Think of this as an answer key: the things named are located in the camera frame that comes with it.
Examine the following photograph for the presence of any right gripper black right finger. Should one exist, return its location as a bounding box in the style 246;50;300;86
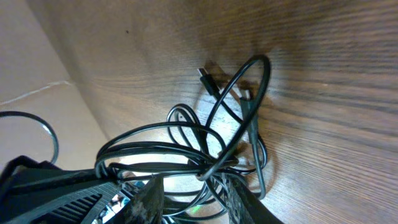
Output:
222;175;283;224

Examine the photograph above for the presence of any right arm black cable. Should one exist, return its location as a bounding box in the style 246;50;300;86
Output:
0;111;60;166

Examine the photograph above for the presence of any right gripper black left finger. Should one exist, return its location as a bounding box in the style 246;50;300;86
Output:
114;176;164;224

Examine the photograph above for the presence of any black USB cable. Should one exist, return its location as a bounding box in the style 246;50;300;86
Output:
95;54;271;223

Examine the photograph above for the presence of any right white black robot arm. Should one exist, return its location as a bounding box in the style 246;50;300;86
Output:
1;156;206;223

